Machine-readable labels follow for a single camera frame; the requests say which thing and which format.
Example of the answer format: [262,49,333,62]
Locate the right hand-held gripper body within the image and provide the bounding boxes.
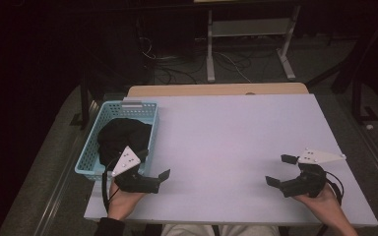
[279,147,347,199]

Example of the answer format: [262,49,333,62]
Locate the person's left hand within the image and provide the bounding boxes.
[107,180,147,221]

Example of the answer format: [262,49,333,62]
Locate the person's right hand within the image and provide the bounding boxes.
[291,182,343,214]

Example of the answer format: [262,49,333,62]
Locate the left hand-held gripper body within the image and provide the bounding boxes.
[110,146,161,195]

